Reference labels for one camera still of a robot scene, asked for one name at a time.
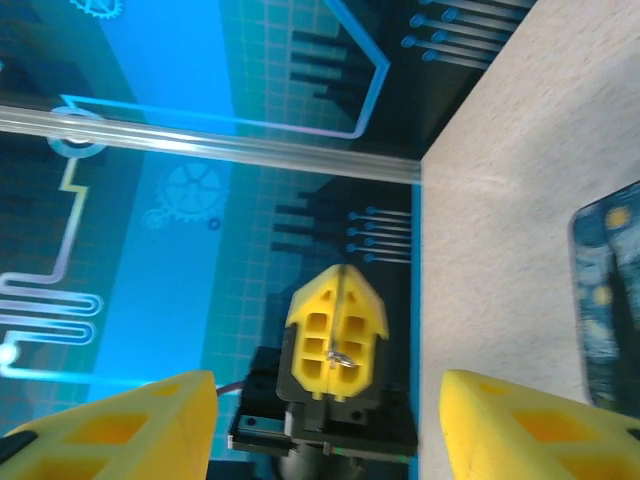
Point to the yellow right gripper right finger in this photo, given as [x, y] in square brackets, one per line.
[540, 430]

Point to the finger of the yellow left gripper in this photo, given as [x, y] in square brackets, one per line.
[360, 325]
[312, 340]

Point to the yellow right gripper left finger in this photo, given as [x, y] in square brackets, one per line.
[125, 425]

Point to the silver key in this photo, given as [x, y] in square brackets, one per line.
[342, 359]

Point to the starry night tin box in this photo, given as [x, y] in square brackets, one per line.
[615, 300]

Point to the aluminium frame post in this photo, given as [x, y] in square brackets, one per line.
[200, 145]

